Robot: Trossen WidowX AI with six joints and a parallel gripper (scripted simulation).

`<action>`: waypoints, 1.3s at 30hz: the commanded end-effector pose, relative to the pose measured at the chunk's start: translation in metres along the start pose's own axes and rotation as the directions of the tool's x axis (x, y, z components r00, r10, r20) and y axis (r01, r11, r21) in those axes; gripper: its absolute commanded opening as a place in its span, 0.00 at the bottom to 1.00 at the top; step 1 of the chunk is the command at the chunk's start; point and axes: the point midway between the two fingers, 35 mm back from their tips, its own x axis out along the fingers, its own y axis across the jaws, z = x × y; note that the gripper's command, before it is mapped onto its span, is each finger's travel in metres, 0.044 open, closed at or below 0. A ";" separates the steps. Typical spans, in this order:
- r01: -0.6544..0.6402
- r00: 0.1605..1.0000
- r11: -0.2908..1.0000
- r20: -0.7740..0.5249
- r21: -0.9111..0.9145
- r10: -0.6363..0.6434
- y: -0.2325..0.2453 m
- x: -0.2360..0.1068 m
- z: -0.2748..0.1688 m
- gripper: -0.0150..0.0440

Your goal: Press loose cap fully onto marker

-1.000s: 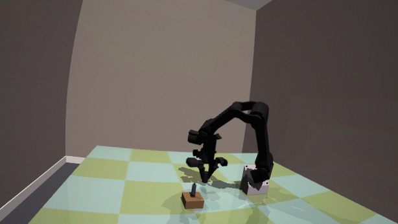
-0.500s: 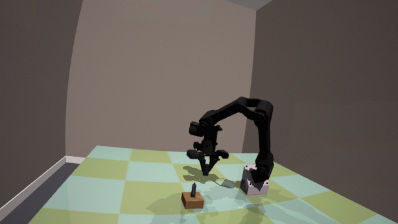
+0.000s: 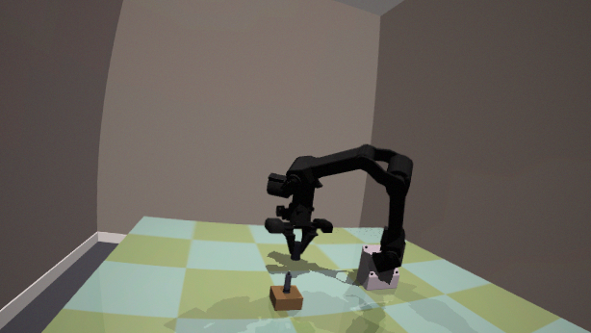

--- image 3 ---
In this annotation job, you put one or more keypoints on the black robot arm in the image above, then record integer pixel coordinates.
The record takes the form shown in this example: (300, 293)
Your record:
(303, 177)

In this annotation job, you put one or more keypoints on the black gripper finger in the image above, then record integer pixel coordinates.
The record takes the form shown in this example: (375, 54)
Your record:
(306, 239)
(290, 238)

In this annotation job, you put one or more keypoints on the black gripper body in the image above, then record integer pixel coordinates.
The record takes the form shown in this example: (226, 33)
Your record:
(301, 218)

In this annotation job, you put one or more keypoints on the brown wooden block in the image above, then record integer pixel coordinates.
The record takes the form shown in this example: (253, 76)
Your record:
(285, 302)

